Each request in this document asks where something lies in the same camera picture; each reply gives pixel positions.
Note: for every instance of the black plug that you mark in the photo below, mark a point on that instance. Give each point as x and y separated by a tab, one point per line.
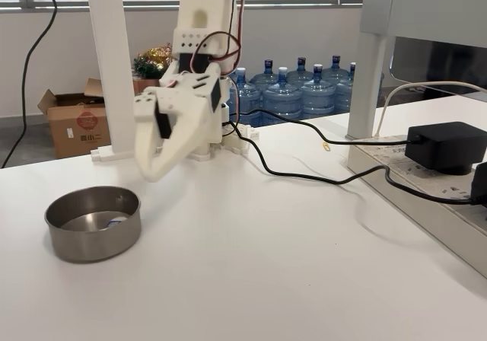
480	181

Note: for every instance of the black power adapter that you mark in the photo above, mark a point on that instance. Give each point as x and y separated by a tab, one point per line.
441	147

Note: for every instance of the brown cardboard box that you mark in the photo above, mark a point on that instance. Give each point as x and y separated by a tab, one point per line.
72	128

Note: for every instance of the round metal bowl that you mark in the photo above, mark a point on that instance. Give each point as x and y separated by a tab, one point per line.
95	246

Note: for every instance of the grey monitor riser shelf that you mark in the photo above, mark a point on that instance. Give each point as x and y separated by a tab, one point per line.
376	13

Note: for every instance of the white camera stand post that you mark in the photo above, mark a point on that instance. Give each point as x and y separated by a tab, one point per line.
108	71

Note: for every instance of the white power strip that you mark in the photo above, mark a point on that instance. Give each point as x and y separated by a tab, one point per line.
418	211

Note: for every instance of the yellow paper clip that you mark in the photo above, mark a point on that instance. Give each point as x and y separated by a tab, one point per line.
326	147

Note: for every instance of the small white and blue box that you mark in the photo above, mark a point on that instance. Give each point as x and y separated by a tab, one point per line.
116	223

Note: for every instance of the tinsel christmas decoration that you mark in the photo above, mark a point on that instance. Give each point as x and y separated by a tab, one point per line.
152	61

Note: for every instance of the blue water jug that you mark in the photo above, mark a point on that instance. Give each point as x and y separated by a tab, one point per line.
249	97
317	97
281	101
266	77
335	72
298	75
346	93

